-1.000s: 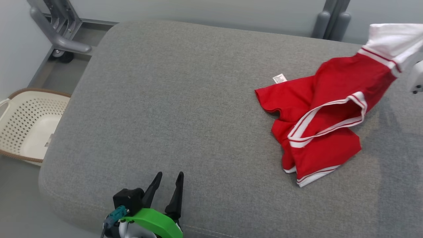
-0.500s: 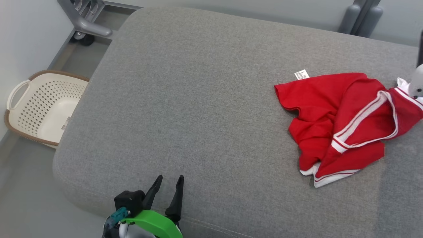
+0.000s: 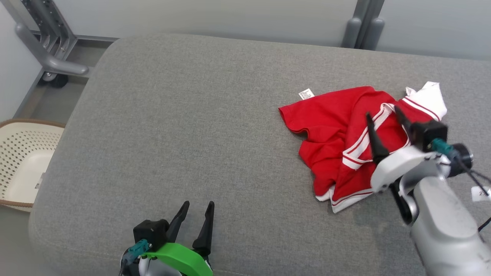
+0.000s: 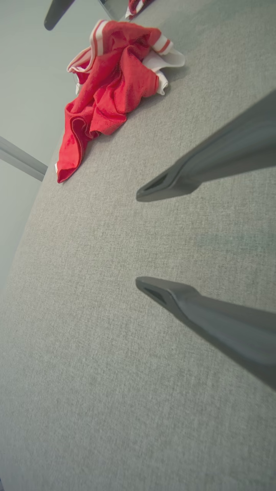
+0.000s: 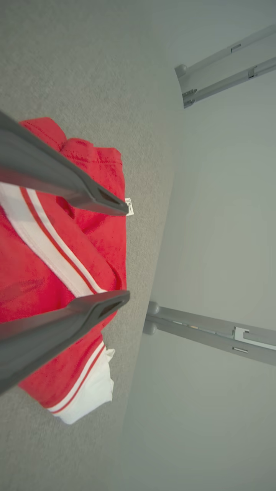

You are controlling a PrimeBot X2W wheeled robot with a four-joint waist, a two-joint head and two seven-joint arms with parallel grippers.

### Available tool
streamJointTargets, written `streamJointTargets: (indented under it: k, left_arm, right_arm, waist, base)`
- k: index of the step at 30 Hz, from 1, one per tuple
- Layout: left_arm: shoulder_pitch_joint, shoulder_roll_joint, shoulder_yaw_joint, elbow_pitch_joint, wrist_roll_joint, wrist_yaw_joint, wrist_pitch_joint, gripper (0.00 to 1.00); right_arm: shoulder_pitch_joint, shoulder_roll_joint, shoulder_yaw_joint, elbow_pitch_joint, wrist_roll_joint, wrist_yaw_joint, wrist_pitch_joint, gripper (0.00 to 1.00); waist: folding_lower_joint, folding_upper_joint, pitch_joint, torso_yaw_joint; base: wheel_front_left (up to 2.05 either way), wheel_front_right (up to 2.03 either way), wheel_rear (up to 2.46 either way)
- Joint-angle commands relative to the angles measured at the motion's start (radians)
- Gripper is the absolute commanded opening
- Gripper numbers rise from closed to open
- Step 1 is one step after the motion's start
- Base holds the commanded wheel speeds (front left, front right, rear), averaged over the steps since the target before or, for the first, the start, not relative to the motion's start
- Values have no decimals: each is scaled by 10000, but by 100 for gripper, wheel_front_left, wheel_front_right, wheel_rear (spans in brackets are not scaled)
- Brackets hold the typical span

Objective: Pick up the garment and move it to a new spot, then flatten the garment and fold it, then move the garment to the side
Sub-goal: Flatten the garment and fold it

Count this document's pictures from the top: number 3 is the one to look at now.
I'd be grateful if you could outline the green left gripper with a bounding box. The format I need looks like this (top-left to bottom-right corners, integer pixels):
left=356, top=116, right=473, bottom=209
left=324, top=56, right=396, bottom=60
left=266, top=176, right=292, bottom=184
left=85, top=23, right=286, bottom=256
left=140, top=201, right=215, bottom=276

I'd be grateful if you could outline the cream perforated laundry basket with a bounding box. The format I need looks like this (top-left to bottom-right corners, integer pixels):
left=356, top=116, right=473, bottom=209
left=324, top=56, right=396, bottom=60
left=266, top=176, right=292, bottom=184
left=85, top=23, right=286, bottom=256
left=0, top=118, right=66, bottom=212

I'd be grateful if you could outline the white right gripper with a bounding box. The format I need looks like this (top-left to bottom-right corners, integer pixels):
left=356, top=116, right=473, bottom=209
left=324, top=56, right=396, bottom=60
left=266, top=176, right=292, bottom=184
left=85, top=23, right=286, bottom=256
left=365, top=105, right=440, bottom=192

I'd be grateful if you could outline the red white-sleeved Bulls t-shirt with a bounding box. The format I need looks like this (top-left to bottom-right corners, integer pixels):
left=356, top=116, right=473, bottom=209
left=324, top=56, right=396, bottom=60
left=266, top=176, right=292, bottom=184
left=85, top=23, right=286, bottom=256
left=278, top=81, right=448, bottom=214

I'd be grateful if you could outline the white paper cable tag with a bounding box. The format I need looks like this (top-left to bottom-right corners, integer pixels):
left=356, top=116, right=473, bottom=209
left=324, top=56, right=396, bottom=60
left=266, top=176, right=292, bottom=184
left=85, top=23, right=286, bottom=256
left=471, top=186, right=491, bottom=203

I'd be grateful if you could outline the grey metal wheeled frame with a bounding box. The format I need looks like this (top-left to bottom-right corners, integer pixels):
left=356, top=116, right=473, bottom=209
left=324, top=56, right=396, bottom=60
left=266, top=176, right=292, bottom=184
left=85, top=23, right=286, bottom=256
left=0, top=0, right=91, bottom=89

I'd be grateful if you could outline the grey metal partition post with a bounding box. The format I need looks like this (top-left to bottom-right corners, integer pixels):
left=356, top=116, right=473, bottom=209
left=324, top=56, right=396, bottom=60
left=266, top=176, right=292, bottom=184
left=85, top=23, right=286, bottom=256
left=341, top=0, right=386, bottom=51

